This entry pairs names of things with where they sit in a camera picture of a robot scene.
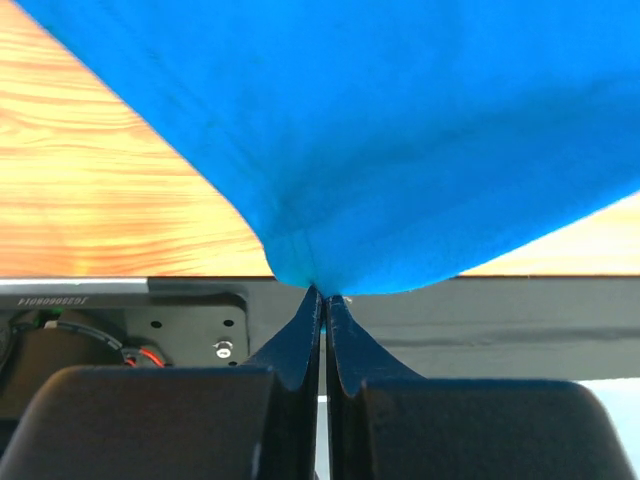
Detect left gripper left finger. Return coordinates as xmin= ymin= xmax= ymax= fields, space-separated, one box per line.
xmin=1 ymin=289 xmax=321 ymax=479

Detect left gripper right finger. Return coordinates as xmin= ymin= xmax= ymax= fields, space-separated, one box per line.
xmin=325 ymin=297 xmax=634 ymax=479

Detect blue t shirt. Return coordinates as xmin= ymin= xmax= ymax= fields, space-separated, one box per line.
xmin=22 ymin=1 xmax=639 ymax=295

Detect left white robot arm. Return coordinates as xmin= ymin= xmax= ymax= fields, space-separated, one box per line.
xmin=1 ymin=290 xmax=634 ymax=479

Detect black base cloth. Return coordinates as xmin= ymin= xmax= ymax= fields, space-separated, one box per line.
xmin=143 ymin=277 xmax=639 ymax=380

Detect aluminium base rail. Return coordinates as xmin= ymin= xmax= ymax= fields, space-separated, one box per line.
xmin=1 ymin=277 xmax=149 ymax=296

